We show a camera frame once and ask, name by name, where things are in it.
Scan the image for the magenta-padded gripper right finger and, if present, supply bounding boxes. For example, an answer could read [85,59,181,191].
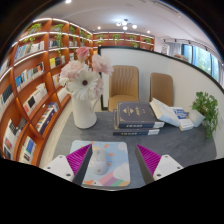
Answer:
[134,143,184,185]

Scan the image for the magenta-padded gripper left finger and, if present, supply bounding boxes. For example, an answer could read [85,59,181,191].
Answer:
[44,143,95,187]

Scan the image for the pastel printed mouse pad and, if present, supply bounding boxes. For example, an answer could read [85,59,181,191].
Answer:
[68,139,132,188]

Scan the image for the blue and white book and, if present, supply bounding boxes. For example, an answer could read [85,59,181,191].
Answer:
[171,106,195,132]

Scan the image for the thick white book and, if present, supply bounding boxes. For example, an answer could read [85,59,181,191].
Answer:
[149,97,183,128]

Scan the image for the white ceramic vase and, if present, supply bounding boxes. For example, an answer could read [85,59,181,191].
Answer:
[70,94,98,130]

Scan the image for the white plant pot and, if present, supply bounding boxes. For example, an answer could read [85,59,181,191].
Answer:
[188,108,206,128]

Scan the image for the green leafy plant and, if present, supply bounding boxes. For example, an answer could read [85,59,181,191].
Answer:
[191,91,220,139]

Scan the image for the tan upholstered chair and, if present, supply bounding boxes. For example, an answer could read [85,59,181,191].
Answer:
[107,65,140,113]
[149,72,175,108]

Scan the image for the orange wooden bookshelf unit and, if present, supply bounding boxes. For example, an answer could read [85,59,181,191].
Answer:
[0,17,155,168]

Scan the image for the pink and white flowers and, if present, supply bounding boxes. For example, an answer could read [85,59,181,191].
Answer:
[59,46,114,102]

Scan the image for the large window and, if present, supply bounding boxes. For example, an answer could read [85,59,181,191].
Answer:
[181,43,224,84]

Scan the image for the ceiling lamp with round bulbs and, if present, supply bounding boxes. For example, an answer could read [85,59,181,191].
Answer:
[115,18,138,32]

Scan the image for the white partition with black frame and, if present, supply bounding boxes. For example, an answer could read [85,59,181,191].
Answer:
[98,46,224,111]

